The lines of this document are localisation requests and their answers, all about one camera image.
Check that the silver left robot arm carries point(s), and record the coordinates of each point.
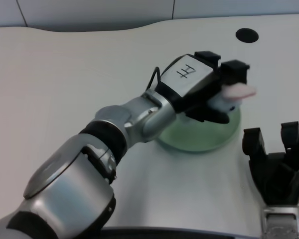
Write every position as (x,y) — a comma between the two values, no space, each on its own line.
(89,159)

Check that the white rabbit doll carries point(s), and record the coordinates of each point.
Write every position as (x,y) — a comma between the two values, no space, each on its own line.
(233,95)

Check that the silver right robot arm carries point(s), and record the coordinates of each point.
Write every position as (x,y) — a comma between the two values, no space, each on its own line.
(282,221)

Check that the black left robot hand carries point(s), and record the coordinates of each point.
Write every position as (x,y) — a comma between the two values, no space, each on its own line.
(189,84)

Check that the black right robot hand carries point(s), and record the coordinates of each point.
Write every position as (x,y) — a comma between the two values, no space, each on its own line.
(276,171)

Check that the green round plate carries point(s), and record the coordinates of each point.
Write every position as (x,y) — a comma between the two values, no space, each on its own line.
(201,134)

